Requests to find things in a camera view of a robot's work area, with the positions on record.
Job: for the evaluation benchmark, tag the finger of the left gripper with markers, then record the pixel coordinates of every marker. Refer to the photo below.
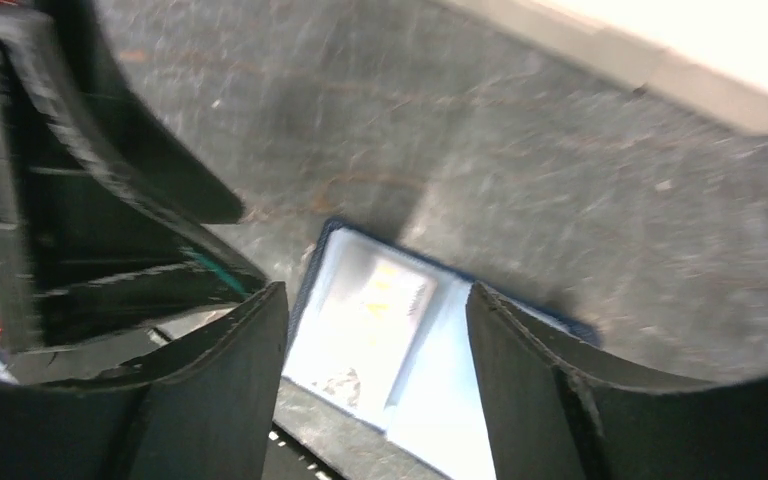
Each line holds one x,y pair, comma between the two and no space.
87,249
165,163

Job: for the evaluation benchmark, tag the white credit card gold chip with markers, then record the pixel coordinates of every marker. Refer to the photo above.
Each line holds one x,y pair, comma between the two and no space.
362,334

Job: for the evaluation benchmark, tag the white plastic tray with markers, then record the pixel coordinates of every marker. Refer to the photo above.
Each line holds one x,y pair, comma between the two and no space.
708,56

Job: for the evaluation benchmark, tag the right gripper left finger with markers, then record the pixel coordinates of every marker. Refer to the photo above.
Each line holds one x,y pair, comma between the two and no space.
200,407

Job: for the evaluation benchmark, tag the blue card holder wallet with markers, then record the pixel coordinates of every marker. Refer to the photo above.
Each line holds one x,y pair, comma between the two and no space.
434,412

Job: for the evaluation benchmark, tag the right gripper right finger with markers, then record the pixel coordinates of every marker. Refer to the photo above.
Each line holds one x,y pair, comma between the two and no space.
557,407

